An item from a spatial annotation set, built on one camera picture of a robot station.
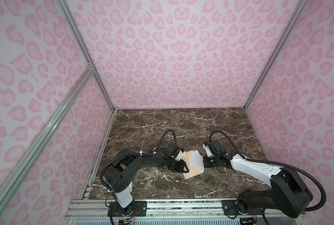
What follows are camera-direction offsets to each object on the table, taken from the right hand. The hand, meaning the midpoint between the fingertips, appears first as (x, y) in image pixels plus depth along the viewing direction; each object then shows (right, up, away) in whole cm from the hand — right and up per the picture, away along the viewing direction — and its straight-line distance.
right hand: (203, 161), depth 86 cm
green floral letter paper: (-3, 0, +4) cm, 6 cm away
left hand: (-10, -4, -2) cm, 11 cm away
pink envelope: (-6, -6, 0) cm, 9 cm away
